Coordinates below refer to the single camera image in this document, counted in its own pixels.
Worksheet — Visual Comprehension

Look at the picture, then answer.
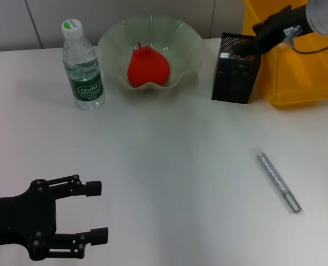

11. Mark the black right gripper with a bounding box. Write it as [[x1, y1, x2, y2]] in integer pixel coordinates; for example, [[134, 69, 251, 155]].
[[231, 4, 311, 58]]

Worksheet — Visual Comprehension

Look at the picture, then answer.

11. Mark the right gripper cable with plug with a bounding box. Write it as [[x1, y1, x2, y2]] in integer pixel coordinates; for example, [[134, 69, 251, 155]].
[[282, 25, 328, 55]]

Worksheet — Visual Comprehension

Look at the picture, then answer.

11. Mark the yellow plastic bin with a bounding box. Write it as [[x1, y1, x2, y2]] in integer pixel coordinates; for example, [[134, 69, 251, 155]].
[[241, 0, 328, 109]]

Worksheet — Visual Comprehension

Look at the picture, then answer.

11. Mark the orange-red knitted fruit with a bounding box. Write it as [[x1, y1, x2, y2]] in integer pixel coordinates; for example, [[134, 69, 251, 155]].
[[127, 41, 171, 89]]

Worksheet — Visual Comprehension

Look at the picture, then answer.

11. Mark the wavy translucent glass fruit plate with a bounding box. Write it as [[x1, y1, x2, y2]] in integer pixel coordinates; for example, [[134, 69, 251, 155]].
[[98, 15, 204, 91]]

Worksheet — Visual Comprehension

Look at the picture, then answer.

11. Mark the clear green-label water bottle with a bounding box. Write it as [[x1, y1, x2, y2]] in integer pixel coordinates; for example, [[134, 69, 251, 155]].
[[60, 18, 107, 110]]

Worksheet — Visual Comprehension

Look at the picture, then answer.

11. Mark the black mesh pen holder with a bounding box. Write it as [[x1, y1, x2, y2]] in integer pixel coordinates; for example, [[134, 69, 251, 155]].
[[211, 32, 263, 105]]

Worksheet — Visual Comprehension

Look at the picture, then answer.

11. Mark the grey marker pen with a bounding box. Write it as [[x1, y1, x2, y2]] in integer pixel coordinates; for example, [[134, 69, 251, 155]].
[[256, 152, 302, 214]]

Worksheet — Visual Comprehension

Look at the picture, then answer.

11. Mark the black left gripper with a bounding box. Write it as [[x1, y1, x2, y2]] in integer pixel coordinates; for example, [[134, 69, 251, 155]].
[[0, 173, 109, 261]]

